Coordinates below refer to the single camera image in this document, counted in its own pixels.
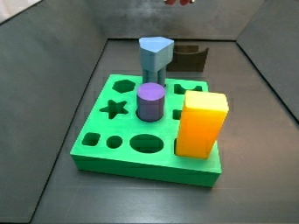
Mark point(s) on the black curved fixture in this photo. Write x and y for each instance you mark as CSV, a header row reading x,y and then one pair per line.
x,y
188,59

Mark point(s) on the purple cylinder block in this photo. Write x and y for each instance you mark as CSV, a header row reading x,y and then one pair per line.
x,y
149,101

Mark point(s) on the green shape sorter base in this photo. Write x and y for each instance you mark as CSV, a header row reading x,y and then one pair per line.
x,y
118,144

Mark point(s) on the yellow rectangular block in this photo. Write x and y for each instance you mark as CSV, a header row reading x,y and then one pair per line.
x,y
202,114

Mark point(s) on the blue pentagon peg block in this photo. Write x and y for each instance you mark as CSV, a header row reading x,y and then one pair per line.
x,y
156,55

